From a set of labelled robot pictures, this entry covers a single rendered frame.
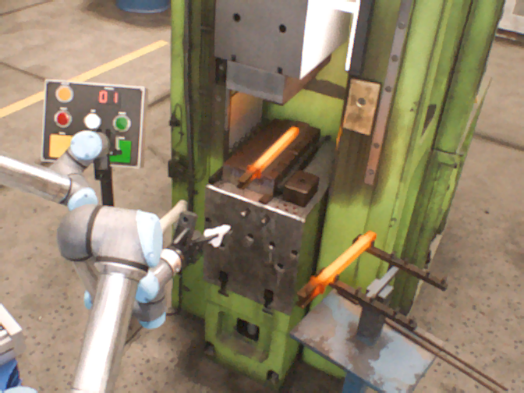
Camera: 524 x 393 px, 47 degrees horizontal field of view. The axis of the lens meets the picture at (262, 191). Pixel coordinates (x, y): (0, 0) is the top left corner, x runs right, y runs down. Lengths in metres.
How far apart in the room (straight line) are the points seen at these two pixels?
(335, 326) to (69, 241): 0.96
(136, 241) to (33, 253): 2.05
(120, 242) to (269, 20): 0.84
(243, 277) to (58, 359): 0.94
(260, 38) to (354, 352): 0.99
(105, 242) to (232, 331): 1.34
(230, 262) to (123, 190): 1.58
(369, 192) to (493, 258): 1.63
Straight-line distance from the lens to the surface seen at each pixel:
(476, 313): 3.22
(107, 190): 2.37
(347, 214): 2.16
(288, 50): 1.82
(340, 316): 2.03
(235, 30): 1.88
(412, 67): 1.87
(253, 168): 2.03
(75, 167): 1.72
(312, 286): 1.69
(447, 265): 3.44
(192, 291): 2.79
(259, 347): 2.56
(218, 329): 2.57
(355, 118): 1.95
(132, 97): 2.13
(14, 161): 1.54
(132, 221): 1.32
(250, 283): 2.27
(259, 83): 1.90
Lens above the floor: 2.10
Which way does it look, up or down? 34 degrees down
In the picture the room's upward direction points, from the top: 5 degrees clockwise
